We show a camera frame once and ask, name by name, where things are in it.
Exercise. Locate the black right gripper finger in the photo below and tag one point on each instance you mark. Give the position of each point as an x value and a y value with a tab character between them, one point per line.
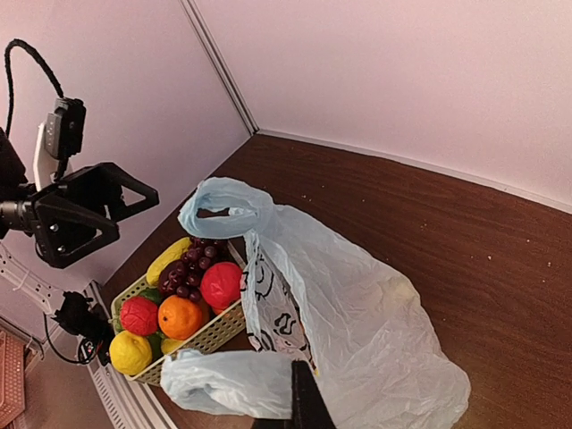
308	409

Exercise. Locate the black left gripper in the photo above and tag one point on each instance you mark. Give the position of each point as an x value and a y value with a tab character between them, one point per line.
78	215

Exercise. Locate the light blue plastic bag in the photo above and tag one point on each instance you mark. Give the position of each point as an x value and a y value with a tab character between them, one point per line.
310	294

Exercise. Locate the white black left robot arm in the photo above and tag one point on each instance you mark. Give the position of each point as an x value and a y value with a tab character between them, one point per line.
16	193

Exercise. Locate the long yellow fruit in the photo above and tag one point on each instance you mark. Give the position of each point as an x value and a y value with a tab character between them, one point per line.
172	253

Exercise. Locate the orange fruit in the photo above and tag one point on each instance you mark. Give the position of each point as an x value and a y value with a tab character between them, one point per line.
179	318

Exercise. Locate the pink red round fruit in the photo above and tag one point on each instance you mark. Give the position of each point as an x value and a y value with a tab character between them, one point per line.
220	285

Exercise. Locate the red apple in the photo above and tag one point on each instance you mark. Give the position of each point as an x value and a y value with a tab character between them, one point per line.
139	316

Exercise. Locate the dark purple grape bunch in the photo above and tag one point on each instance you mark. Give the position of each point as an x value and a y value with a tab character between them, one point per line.
183	277

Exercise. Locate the large yellow lemon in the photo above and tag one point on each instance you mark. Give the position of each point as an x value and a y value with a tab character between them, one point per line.
130	353

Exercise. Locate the small yellow lemon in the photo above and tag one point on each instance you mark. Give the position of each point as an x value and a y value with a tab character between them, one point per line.
168	345

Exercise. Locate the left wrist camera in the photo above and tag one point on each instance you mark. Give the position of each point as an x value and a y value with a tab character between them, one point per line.
59	138

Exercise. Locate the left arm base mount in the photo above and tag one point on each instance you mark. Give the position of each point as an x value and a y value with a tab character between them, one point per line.
78	318

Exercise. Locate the front aluminium rail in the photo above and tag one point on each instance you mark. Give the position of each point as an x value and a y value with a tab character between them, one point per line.
127	404

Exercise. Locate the left aluminium frame post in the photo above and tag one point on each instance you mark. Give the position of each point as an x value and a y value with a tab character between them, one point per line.
206	39

